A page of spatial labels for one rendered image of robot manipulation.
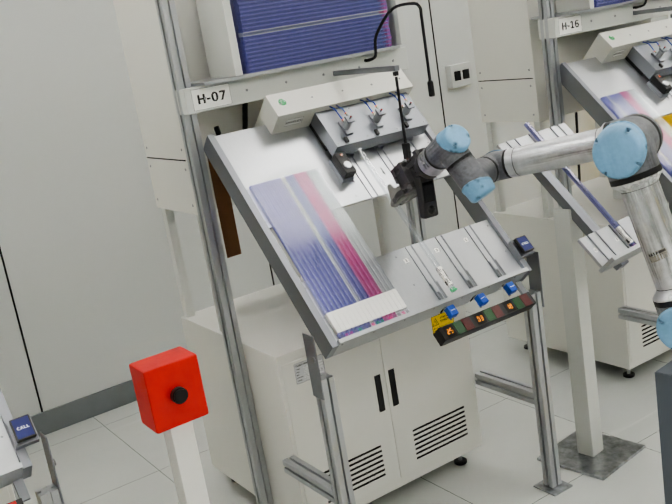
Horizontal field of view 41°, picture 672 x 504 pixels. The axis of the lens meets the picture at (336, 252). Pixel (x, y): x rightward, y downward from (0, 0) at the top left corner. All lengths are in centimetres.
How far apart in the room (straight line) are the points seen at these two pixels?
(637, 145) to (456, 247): 74
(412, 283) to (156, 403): 76
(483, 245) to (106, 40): 204
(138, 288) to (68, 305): 32
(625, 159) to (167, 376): 115
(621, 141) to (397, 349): 106
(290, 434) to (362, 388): 27
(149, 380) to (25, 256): 185
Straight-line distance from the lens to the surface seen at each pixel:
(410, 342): 281
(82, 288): 404
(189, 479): 232
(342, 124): 264
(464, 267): 256
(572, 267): 286
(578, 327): 293
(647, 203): 210
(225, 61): 260
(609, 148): 206
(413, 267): 249
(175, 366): 220
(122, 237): 407
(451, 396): 297
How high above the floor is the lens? 149
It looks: 14 degrees down
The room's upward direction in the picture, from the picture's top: 9 degrees counter-clockwise
